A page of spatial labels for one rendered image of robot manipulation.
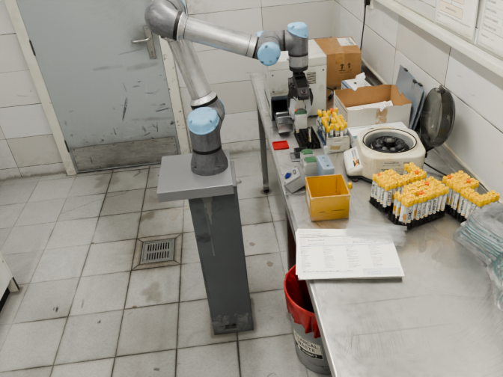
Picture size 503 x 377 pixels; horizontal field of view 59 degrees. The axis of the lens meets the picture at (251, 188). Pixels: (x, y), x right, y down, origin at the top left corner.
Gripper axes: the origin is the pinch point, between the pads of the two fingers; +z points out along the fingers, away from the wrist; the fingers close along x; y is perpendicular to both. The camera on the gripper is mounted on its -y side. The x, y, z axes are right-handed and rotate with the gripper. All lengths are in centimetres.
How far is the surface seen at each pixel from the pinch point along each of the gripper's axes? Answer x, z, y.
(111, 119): 121, 62, 161
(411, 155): -36.0, 7.6, -26.3
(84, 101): 137, 45, 161
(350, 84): -37, 13, 59
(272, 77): 6.4, -3.2, 38.0
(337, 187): -7.7, 14.5, -31.7
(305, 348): 6, 89, -42
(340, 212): -5.8, 15.9, -44.4
